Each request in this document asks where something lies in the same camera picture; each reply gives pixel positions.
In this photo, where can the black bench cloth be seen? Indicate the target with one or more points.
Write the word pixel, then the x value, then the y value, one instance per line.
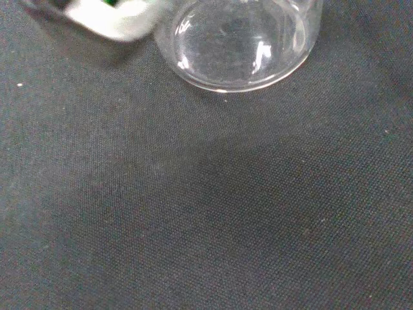
pixel 206 193

